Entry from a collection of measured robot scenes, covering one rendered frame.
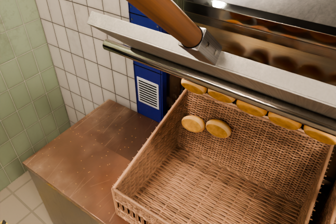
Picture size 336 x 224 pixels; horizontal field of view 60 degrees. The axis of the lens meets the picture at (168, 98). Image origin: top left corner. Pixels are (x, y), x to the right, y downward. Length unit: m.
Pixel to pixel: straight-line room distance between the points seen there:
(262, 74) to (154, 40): 0.20
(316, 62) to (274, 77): 0.54
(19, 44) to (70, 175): 0.80
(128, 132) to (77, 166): 0.27
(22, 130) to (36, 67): 0.39
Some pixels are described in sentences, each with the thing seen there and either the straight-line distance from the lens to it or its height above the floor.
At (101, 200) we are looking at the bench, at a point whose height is 0.58.
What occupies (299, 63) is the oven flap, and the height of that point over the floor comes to 1.06.
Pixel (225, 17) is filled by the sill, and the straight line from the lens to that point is 1.00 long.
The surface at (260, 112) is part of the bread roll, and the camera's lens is 0.94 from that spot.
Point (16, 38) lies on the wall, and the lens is 1.73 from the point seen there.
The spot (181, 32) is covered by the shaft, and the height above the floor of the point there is 1.38.
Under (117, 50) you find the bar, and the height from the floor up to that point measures 1.16.
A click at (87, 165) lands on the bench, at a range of 1.27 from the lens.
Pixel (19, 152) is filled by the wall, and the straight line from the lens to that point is 2.02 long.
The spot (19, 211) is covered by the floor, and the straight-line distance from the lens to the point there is 1.97.
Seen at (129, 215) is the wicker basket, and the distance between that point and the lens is 1.05.
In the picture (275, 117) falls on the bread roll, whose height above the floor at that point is 0.95.
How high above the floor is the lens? 1.53
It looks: 38 degrees down
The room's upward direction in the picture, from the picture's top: straight up
